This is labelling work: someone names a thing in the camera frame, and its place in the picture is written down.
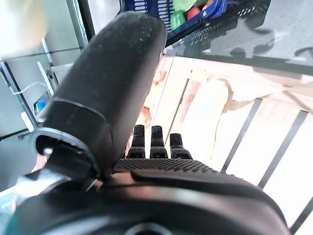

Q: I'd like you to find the left five-finger robot hand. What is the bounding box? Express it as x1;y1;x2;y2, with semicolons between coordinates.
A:
4;11;291;235

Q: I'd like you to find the blue plastic shopping basket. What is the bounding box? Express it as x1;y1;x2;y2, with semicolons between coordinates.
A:
119;0;228;47

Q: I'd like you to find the glass display cabinet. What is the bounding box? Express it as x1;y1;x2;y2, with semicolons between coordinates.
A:
0;0;96;138

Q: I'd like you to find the green bell pepper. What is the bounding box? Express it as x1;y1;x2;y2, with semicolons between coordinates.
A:
170;10;186;31

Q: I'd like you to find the red apple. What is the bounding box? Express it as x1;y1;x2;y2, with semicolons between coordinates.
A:
187;6;201;21

